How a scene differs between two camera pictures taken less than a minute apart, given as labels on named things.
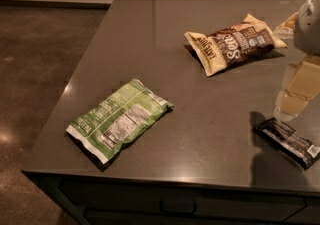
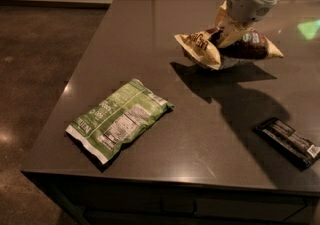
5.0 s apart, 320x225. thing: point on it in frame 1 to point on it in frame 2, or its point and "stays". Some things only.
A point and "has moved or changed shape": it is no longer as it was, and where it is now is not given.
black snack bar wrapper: [295, 145] stays
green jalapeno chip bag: [118, 119] stays
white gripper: [308, 27] to [247, 5]
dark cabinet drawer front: [105, 203] stays
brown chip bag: [233, 43] has moved or changed shape
